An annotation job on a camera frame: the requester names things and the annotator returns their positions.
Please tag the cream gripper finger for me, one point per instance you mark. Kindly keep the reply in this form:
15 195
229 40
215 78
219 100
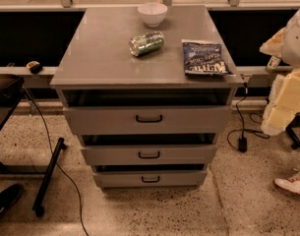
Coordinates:
273 46
284 103

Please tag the grey top drawer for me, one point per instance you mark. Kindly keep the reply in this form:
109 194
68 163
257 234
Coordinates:
147 120

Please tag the grey drawer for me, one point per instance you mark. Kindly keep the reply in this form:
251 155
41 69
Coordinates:
148 155
150 179
147 120

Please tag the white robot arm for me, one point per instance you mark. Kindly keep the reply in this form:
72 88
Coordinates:
290 52

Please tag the grey drawer cabinet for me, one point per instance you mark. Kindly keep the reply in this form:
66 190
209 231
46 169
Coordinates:
98 70

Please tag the grey bottom drawer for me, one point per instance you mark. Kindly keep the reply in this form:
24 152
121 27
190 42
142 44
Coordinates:
150 179

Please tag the grey middle drawer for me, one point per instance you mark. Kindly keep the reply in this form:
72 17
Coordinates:
148 155

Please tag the small glass bottle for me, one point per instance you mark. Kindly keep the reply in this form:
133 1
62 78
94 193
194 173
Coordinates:
272 65

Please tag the blue chip bag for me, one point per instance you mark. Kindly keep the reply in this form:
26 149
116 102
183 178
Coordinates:
203 58

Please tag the white red sneaker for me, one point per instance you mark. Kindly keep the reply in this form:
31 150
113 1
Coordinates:
291 184

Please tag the white bowl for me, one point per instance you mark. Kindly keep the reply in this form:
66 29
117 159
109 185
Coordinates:
152 13

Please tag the green soda can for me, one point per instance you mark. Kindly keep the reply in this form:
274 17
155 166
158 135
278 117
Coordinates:
146 42

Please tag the black yellow tape measure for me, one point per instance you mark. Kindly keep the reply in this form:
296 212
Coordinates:
34 67

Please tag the black stand with tray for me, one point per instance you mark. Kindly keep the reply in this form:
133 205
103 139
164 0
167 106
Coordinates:
11 93

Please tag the black shoe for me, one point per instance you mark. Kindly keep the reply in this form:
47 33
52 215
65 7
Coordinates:
9 196

